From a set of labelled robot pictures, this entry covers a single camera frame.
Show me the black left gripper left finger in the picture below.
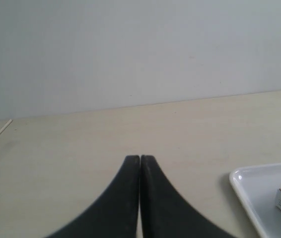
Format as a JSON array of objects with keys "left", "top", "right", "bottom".
[{"left": 49, "top": 155, "right": 140, "bottom": 238}]

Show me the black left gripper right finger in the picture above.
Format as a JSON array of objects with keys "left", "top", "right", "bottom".
[{"left": 140, "top": 155, "right": 231, "bottom": 238}]

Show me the white plastic tray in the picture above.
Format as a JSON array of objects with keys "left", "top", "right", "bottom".
[{"left": 229, "top": 163, "right": 281, "bottom": 238}]

